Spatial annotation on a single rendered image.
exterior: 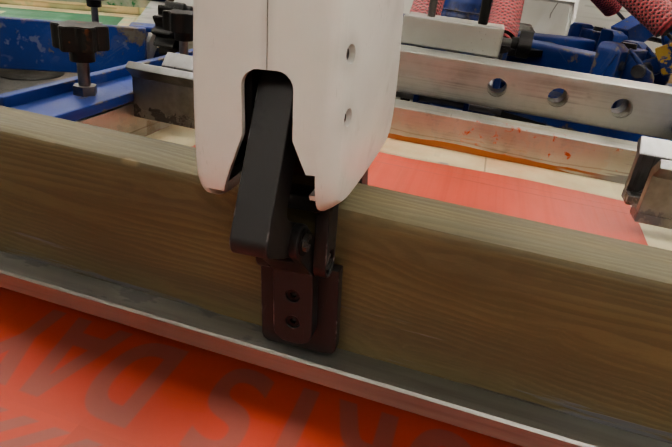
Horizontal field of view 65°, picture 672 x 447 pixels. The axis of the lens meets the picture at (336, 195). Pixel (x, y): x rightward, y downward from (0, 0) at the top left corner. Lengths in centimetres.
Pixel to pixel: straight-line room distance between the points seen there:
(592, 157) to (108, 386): 50
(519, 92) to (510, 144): 8
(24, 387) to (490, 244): 20
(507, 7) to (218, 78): 78
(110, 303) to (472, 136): 44
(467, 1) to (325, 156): 106
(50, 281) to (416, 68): 49
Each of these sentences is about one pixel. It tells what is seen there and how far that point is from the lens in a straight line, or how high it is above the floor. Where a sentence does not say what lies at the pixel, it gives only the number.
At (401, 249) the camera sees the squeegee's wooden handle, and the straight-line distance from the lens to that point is 20.
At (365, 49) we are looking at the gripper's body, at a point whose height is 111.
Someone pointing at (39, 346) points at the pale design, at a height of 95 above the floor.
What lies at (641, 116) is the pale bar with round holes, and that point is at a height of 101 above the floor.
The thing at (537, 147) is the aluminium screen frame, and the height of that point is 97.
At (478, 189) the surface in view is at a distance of 51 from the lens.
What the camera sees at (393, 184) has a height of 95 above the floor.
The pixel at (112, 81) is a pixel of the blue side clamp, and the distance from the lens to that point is 57.
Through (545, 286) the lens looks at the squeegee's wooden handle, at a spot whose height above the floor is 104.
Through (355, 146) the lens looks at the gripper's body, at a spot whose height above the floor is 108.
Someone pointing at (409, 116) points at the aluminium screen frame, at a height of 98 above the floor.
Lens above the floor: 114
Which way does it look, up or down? 24 degrees down
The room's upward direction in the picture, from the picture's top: 7 degrees clockwise
